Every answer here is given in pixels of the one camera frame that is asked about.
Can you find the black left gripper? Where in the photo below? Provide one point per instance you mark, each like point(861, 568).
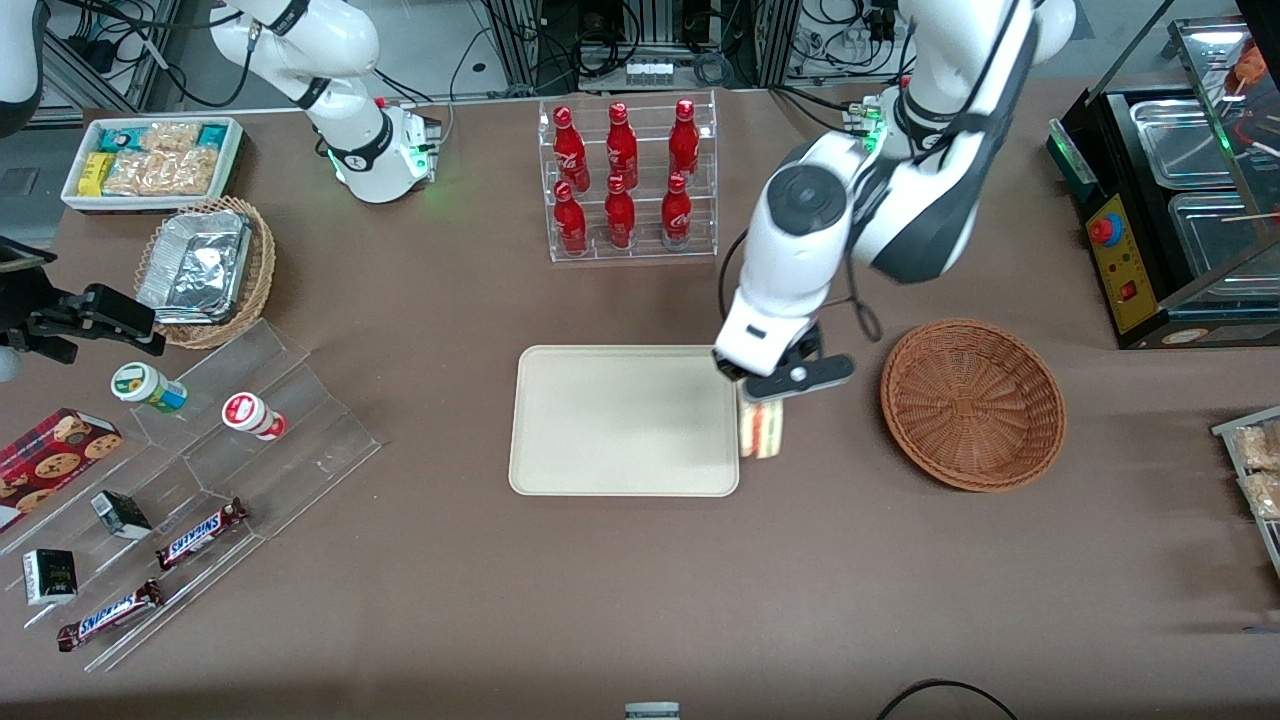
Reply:
point(806, 346)

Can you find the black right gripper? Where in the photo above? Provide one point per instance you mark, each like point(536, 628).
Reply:
point(40, 322)

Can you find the triangular sandwich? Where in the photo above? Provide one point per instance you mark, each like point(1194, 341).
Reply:
point(764, 432)

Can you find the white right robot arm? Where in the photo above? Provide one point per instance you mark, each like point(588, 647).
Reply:
point(370, 150)

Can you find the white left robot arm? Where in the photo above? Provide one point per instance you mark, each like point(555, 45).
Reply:
point(800, 260)

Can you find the beige rectangular tray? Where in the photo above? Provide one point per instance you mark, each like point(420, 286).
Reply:
point(624, 420)

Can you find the light wicker basket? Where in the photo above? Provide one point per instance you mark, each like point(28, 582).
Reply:
point(262, 270)

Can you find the brown wicker basket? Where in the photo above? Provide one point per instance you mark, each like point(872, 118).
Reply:
point(972, 405)

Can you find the grey metal snack tray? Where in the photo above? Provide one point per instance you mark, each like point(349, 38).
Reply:
point(1230, 428)

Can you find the green label yogurt bottle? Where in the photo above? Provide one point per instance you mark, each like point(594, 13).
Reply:
point(145, 386)

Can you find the foil container stack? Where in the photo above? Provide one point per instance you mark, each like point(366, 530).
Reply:
point(195, 268)

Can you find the white snack bin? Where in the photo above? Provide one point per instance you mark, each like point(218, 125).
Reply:
point(72, 198)

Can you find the red label yogurt bottle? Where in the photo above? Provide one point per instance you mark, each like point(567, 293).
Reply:
point(250, 414)

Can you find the yellow snack pack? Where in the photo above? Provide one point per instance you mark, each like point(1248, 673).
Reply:
point(95, 174)

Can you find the large clear cookie bag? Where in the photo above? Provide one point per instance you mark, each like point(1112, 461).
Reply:
point(165, 173)

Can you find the red plaid cookie box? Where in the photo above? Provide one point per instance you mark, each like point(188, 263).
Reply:
point(55, 462)

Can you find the teal snack pack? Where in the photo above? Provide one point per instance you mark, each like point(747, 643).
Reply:
point(118, 138)
point(213, 135)

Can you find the small black box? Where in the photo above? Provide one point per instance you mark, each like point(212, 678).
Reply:
point(122, 514)
point(50, 576)

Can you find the small clear cookie bag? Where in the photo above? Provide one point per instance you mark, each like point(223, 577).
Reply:
point(170, 136)

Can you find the clear acrylic bottle rack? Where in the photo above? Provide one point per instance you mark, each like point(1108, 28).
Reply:
point(640, 250)

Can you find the red cola bottle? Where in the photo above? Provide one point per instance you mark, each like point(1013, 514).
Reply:
point(621, 148)
point(684, 142)
point(570, 222)
point(677, 214)
point(620, 216)
point(570, 150)

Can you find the clear acrylic stepped display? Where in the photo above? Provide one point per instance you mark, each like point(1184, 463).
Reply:
point(300, 440)

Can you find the Snickers bar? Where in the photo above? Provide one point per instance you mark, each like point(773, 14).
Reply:
point(200, 534)
point(110, 614)

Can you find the grey box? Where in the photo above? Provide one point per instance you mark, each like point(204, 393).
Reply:
point(652, 711)

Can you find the white power strip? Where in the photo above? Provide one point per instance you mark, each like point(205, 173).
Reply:
point(648, 71)

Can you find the black food warmer machine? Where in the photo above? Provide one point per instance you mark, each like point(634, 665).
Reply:
point(1125, 270)

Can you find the steel pan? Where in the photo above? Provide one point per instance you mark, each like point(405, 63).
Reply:
point(1225, 240)
point(1185, 145)

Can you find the clear snack pack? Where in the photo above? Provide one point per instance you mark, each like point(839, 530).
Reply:
point(1264, 494)
point(1258, 446)

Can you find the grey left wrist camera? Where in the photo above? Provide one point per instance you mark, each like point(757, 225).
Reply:
point(800, 377)

